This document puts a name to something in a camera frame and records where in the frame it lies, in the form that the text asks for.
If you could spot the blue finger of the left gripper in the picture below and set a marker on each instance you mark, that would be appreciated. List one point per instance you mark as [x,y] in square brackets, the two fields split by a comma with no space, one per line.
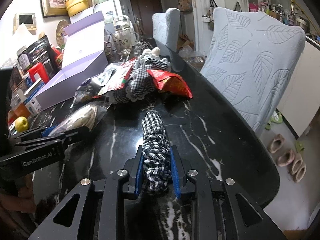
[47,131]

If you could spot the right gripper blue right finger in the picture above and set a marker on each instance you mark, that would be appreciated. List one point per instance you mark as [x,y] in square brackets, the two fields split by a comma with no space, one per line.
[175,170]

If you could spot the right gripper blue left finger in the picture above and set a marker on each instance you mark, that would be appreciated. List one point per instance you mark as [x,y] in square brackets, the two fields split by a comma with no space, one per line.
[139,175]

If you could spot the black white checkered scrunchie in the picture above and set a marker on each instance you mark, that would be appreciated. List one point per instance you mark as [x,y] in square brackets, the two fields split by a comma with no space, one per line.
[156,154]

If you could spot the clear bag with cream item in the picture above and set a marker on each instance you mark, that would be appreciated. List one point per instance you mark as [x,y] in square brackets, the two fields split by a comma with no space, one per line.
[88,115]

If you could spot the red white noodle packet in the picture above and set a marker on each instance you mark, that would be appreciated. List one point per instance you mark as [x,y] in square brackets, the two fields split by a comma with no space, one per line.
[113,77]

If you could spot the red foil snack packet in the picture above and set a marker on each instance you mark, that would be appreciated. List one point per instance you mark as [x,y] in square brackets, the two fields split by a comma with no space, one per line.
[170,82]

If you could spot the checkered cloth doll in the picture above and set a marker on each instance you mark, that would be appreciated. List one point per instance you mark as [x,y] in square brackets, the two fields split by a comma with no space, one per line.
[140,82]

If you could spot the yellow lemon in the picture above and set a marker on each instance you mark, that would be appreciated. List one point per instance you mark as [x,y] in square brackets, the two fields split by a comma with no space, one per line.
[21,124]

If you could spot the red plastic container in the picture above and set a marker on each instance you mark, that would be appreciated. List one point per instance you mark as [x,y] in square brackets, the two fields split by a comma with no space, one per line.
[38,71]

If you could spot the black product box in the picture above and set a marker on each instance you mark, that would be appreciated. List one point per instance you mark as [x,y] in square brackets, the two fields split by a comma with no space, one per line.
[41,52]

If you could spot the lavender gift box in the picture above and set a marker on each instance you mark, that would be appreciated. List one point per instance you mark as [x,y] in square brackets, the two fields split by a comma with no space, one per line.
[83,57]

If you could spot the pink slippers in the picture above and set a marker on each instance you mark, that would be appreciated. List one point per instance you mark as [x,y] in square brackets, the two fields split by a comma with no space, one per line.
[291,159]

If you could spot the glass mug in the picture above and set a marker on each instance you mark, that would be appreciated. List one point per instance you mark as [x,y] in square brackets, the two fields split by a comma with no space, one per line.
[125,40]

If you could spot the yellow pot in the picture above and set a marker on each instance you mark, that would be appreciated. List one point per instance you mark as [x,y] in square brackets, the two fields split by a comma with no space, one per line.
[74,7]

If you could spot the white glass teapot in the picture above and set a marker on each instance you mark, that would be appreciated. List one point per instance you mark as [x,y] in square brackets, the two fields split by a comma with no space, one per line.
[121,23]

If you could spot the white refrigerator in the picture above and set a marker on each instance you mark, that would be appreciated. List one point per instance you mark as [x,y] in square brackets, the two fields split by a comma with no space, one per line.
[110,10]

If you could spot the near light blue chair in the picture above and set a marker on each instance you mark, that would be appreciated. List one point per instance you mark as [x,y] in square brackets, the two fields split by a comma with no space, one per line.
[250,61]

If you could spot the light blue chair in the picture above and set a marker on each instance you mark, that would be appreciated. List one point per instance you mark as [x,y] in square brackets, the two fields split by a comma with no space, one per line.
[250,61]
[166,27]

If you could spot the far light blue chair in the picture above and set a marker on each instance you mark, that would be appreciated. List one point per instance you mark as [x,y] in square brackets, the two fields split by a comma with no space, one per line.
[166,27]

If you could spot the brown door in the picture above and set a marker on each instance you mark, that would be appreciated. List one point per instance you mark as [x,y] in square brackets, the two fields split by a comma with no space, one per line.
[143,10]

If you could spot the hanging tote bag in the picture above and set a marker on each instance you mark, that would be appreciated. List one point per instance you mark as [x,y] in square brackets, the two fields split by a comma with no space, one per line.
[185,5]

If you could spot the wall intercom screen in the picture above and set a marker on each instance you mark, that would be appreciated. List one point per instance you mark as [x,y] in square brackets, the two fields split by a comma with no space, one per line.
[28,19]

